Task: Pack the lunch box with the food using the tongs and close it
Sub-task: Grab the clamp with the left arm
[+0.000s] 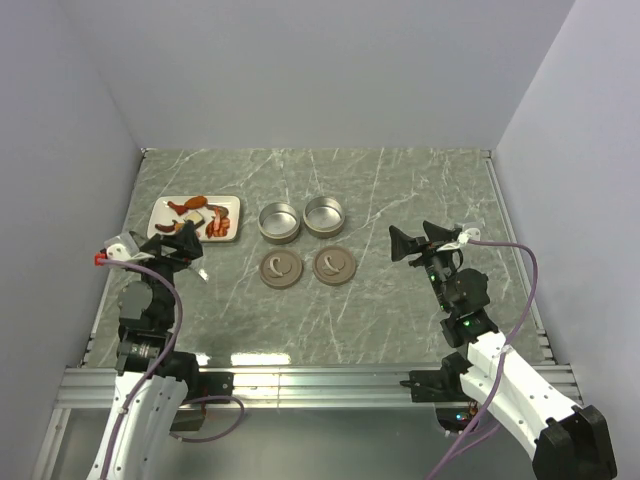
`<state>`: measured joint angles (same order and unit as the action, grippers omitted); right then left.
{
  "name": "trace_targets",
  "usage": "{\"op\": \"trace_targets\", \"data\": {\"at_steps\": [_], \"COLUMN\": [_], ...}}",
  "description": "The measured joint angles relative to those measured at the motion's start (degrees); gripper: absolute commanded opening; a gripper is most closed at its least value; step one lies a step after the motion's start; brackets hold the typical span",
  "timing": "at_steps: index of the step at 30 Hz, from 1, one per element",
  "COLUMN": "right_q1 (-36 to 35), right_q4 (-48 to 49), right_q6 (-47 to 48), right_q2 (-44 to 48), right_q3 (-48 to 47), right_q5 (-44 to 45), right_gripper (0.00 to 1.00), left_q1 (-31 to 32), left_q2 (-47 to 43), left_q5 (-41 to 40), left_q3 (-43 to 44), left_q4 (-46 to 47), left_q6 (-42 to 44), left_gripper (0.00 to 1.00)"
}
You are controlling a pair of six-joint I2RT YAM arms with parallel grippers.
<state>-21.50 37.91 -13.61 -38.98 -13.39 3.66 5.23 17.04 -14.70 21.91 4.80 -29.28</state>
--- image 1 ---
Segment right brown tin lid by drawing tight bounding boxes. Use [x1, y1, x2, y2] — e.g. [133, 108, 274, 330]
[312, 245, 357, 286]

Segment left brown tin lid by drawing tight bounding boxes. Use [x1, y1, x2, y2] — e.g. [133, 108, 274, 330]
[258, 249, 304, 290]

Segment black white sushi piece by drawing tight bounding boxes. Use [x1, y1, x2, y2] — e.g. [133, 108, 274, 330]
[184, 211, 205, 225]

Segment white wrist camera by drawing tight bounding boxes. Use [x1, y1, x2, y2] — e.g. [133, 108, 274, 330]
[94, 232, 140, 265]
[457, 227, 481, 245]

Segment round metal tin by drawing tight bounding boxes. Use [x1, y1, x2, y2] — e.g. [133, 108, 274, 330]
[258, 202, 301, 245]
[303, 196, 346, 239]

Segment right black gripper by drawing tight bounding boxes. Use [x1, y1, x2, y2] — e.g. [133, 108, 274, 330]
[389, 221, 459, 313]

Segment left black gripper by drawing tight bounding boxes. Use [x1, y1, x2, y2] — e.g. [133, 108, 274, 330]
[130, 219, 201, 326]

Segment fried chicken drumstick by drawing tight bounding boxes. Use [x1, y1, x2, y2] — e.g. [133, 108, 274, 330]
[167, 195, 208, 216]

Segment brown tin lid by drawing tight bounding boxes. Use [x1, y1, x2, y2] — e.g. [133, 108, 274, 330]
[312, 245, 357, 286]
[258, 249, 304, 290]

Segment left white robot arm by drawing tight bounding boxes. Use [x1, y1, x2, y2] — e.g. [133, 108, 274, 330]
[88, 221, 203, 479]

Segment aluminium frame rail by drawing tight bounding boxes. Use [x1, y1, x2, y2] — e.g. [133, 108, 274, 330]
[30, 362, 586, 480]

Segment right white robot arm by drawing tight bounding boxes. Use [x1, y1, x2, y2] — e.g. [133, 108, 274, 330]
[389, 222, 618, 479]

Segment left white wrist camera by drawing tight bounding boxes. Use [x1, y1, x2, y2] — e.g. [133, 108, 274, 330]
[94, 232, 140, 265]

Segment metal food tongs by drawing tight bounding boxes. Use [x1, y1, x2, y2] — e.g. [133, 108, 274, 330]
[189, 264, 209, 283]

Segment right round metal tin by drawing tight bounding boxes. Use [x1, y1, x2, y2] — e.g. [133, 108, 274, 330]
[303, 196, 346, 239]

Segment left round metal tin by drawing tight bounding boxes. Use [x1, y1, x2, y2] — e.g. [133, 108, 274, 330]
[258, 202, 301, 245]

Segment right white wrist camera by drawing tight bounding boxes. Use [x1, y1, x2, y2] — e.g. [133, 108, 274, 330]
[457, 227, 481, 245]

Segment white square plate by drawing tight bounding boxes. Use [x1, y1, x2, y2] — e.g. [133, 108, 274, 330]
[147, 194, 241, 243]

